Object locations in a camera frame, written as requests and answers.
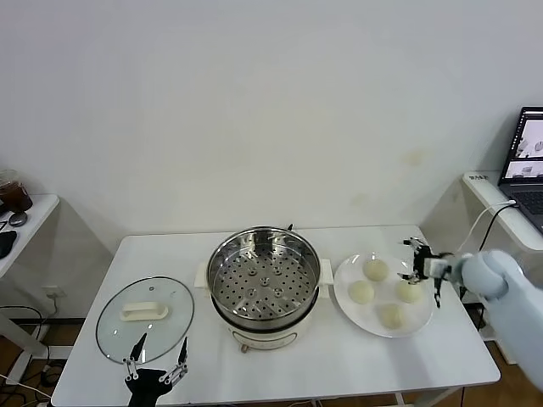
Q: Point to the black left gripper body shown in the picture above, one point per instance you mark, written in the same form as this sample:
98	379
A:
146	386

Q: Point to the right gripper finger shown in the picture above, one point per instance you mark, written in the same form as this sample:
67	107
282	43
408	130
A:
418	246
413	278

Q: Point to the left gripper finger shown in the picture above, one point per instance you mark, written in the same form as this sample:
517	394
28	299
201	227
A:
138	348
183	352

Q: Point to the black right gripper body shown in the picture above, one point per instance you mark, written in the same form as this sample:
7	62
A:
428	267

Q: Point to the white steamed baozi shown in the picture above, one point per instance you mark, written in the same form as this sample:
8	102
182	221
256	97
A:
376	270
410	292
391	316
361	292

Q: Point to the stainless steel steamer basket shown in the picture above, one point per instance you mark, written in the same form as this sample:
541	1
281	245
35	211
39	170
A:
263	275

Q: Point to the white round plate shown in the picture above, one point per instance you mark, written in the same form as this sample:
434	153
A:
382	297

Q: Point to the white side desk with label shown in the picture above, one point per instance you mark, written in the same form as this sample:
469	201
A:
500	220

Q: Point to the small printed label sticker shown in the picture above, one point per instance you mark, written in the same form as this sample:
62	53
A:
477	177

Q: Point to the grey open laptop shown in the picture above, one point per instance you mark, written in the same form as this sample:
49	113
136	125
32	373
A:
526	191

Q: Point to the small grey round disc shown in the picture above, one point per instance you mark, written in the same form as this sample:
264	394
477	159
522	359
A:
18	219

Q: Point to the brown jar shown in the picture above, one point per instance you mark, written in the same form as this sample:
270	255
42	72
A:
17	199

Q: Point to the white wall power outlet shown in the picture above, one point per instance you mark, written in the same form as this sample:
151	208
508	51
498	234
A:
53	292

